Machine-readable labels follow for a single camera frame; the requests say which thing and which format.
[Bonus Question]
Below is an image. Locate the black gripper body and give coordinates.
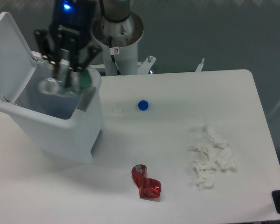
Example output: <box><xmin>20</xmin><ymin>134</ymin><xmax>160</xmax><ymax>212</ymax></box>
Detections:
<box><xmin>49</xmin><ymin>0</ymin><xmax>95</xmax><ymax>50</ymax></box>

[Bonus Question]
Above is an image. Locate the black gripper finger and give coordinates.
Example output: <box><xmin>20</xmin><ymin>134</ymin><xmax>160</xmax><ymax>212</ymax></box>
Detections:
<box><xmin>34</xmin><ymin>29</ymin><xmax>62</xmax><ymax>78</ymax></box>
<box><xmin>65</xmin><ymin>44</ymin><xmax>102</xmax><ymax>91</ymax></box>

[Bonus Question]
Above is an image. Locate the clear plastic bottle green label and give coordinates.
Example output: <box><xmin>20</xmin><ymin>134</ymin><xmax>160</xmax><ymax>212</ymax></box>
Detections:
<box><xmin>38</xmin><ymin>67</ymin><xmax>93</xmax><ymax>96</ymax></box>

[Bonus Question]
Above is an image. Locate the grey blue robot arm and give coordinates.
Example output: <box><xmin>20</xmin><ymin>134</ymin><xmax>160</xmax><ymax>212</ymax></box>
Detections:
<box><xmin>34</xmin><ymin>0</ymin><xmax>144</xmax><ymax>95</ymax></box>

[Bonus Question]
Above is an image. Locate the white trash can lid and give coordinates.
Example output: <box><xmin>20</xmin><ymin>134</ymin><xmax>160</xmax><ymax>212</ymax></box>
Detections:
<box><xmin>0</xmin><ymin>12</ymin><xmax>37</xmax><ymax>103</ymax></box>

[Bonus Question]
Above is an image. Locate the white bottle cap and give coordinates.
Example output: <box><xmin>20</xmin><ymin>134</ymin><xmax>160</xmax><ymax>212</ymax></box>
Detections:
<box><xmin>112</xmin><ymin>105</ymin><xmax>123</xmax><ymax>114</ymax></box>

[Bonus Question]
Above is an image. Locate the blue bottle cap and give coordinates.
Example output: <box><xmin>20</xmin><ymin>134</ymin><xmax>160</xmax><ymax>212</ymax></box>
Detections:
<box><xmin>138</xmin><ymin>100</ymin><xmax>149</xmax><ymax>111</ymax></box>

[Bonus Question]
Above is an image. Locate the white trash can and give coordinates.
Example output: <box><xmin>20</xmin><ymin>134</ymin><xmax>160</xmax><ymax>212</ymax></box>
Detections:
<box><xmin>0</xmin><ymin>52</ymin><xmax>103</xmax><ymax>163</ymax></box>

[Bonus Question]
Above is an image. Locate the crushed red can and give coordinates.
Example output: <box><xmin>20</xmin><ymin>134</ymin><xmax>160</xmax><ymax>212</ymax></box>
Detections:
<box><xmin>131</xmin><ymin>164</ymin><xmax>161</xmax><ymax>200</ymax></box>

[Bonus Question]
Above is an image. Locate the crumpled white tissue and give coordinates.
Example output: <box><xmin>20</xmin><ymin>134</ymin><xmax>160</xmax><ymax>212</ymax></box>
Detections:
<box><xmin>188</xmin><ymin>124</ymin><xmax>236</xmax><ymax>190</ymax></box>

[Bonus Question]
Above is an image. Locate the black cable on pedestal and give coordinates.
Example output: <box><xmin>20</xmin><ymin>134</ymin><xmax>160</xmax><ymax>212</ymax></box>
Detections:
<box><xmin>108</xmin><ymin>36</ymin><xmax>122</xmax><ymax>76</ymax></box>

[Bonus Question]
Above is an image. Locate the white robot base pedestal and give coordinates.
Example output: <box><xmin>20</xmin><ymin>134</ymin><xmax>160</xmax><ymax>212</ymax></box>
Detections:
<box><xmin>101</xmin><ymin>43</ymin><xmax>138</xmax><ymax>76</ymax></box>

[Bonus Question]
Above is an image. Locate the white metal bracket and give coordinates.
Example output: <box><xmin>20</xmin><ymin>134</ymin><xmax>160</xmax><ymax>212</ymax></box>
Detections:
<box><xmin>137</xmin><ymin>56</ymin><xmax>157</xmax><ymax>75</ymax></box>

